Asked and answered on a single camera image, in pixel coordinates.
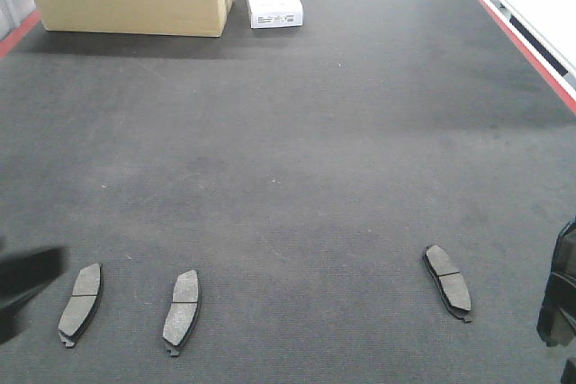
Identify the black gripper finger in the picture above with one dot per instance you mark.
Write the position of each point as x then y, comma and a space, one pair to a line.
23, 276

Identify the red conveyor frame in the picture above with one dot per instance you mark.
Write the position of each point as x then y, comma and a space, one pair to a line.
31, 38

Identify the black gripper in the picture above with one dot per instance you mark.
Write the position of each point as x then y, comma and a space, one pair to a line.
556, 320

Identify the grey brake pad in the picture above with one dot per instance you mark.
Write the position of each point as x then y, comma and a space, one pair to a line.
82, 304
450, 282
183, 312

